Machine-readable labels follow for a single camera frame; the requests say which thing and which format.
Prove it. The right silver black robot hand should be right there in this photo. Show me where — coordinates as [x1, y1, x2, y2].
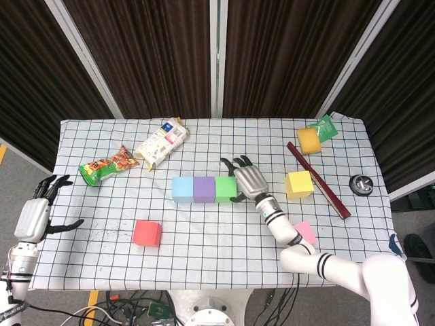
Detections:
[220, 155, 270, 204]

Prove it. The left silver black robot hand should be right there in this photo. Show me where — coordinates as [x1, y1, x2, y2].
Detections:
[13, 174, 85, 244]

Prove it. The green foam cube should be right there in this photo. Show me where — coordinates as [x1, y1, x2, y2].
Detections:
[215, 176, 238, 204]

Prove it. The light blue foam cube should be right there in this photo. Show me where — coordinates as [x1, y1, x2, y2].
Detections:
[171, 176, 195, 204]

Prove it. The pink foam cube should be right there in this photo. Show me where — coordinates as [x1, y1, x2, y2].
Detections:
[292, 220, 317, 246]

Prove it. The red foam cube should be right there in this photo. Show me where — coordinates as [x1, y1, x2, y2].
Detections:
[131, 219, 163, 248]

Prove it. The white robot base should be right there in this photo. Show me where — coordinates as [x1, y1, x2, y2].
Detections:
[169, 288, 254, 326]

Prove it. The purple foam cube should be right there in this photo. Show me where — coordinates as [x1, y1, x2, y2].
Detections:
[192, 176, 217, 204]

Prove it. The yellow foam cube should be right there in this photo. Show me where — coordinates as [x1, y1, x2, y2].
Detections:
[284, 170, 315, 200]

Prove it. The dark red long box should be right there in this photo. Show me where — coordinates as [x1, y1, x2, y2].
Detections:
[286, 141, 352, 220]

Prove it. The yellow sponge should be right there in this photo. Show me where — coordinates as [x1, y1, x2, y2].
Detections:
[296, 127, 322, 156]

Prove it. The white checkered tablecloth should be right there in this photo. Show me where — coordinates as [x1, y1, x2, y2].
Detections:
[29, 111, 407, 291]

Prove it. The green orange snack bag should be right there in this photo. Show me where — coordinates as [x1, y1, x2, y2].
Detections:
[78, 145, 141, 187]

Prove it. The green sachet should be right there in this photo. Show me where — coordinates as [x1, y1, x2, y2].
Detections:
[307, 114, 339, 143]

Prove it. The white snack package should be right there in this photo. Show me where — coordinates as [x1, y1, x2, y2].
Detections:
[133, 117, 190, 172]

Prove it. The metal call bell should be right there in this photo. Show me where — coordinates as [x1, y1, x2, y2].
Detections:
[349, 174, 375, 196]

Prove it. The dark brown ribbed partition panel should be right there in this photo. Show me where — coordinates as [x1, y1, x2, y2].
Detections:
[63, 0, 212, 119]
[222, 0, 385, 119]
[0, 0, 115, 170]
[331, 0, 435, 193]

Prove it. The green circuit board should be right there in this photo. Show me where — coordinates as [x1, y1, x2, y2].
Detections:
[147, 302, 170, 319]

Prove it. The black round floor object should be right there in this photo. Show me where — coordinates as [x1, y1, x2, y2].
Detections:
[404, 233, 435, 269]

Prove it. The white floor cable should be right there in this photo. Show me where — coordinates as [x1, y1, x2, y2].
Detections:
[63, 305, 123, 326]

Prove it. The black floor cable bundle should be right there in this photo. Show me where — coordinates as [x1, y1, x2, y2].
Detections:
[101, 290, 179, 326]

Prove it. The white partition post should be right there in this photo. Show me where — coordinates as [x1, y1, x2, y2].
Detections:
[43, 0, 124, 119]
[209, 0, 228, 119]
[315, 0, 402, 118]

